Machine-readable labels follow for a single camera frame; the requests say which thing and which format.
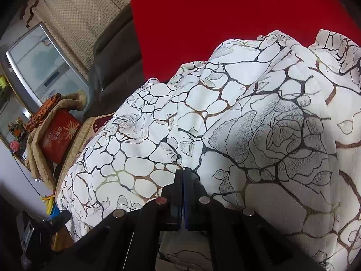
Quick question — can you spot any white black-patterned coat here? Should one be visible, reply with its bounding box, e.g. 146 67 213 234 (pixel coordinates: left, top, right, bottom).
56 30 360 270

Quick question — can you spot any tan cloth drape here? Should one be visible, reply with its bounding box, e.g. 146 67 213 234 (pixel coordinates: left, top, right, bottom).
25 89 87 191

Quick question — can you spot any red gift box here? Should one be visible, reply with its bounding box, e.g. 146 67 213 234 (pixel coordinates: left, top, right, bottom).
39 109 81 164

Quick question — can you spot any artificial flower bunch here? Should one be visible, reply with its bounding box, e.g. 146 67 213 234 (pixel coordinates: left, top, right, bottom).
7 116 27 153

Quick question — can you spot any orange patterned cushion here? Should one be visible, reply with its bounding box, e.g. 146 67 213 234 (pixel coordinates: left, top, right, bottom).
24 93 62 133

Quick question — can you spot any silver framed mirror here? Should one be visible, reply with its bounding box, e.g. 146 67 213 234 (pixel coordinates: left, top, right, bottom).
1 23 89 163

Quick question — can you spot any bright red blanket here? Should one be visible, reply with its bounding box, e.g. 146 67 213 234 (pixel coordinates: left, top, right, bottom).
130 0 360 81

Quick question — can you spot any beige patterned curtain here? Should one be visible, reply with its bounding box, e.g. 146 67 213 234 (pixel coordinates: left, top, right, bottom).
20 0 130 79

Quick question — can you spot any blue bag with orange cord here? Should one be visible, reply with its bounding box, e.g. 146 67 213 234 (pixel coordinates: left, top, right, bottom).
41 194 60 219

